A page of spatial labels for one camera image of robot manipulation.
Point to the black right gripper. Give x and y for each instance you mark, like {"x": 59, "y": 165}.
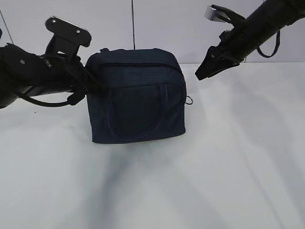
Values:
{"x": 218, "y": 58}

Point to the navy blue lunch bag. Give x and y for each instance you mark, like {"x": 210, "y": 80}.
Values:
{"x": 142, "y": 99}

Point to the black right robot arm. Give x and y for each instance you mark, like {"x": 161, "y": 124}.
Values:
{"x": 247, "y": 34}

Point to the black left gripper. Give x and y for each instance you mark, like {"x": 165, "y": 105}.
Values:
{"x": 84, "y": 83}

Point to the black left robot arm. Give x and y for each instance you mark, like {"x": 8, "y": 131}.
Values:
{"x": 25, "y": 75}

